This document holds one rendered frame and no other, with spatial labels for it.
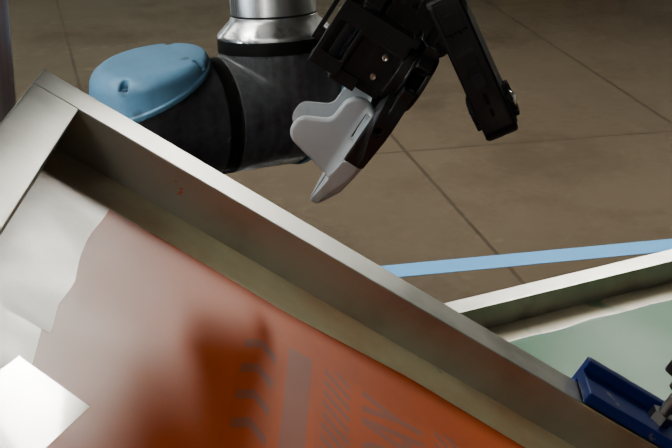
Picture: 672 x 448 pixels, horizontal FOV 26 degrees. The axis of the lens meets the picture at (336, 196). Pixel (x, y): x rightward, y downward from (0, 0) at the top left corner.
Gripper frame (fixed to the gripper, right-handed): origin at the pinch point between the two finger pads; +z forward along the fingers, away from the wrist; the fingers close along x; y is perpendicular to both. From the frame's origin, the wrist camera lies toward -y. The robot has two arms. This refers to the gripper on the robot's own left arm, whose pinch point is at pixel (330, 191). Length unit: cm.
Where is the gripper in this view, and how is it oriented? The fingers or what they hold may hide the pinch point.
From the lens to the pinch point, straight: 109.2
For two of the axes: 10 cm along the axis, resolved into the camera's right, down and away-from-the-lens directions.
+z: -5.3, 7.9, 3.0
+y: -8.5, -5.0, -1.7
